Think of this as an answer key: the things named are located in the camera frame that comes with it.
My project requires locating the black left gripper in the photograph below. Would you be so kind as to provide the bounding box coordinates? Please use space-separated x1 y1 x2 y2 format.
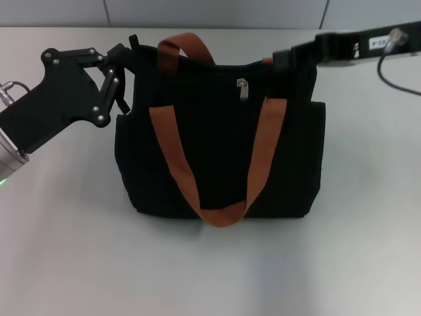
0 43 132 154

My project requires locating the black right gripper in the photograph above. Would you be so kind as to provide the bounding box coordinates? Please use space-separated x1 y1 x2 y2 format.
272 21 421 72

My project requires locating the silver metal zipper pull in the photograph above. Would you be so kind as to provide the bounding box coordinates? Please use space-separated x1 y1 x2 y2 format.
237 78 251 103

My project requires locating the black bag with brown handles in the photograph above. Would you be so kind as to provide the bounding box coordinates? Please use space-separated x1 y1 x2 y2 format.
113 32 327 228

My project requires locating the right gripper cable with plug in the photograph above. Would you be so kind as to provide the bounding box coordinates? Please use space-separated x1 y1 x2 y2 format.
376 28 421 98

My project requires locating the gripper cable with plug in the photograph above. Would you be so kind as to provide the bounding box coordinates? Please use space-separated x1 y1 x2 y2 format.
376 28 421 98
0 81 32 106

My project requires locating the left gripper cable with plug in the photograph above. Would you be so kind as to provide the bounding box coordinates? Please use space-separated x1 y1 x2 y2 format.
0 81 32 106

